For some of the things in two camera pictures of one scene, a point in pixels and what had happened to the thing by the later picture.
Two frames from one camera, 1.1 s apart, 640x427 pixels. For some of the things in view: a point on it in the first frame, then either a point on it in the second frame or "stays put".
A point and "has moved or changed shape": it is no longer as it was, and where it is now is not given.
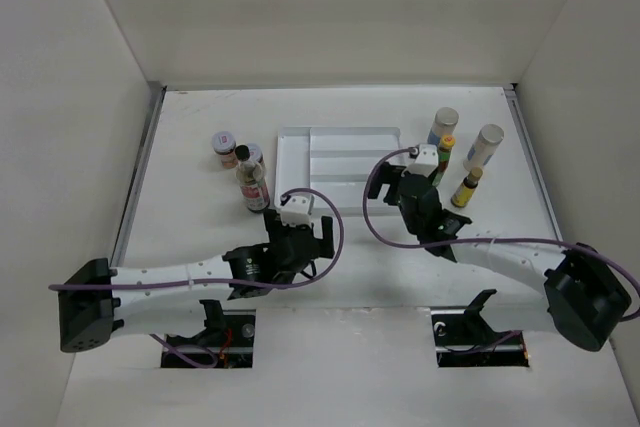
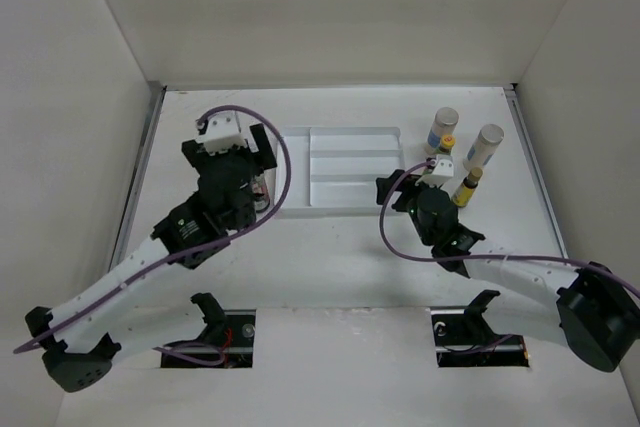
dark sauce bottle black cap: x=242 y=152 has moved or changed shape
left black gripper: x=277 y=229 to x=266 y=160
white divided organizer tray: x=333 y=161 stays put
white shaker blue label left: x=444 y=124 stays put
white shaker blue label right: x=483 y=146 stays put
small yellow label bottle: x=463 y=192 stays put
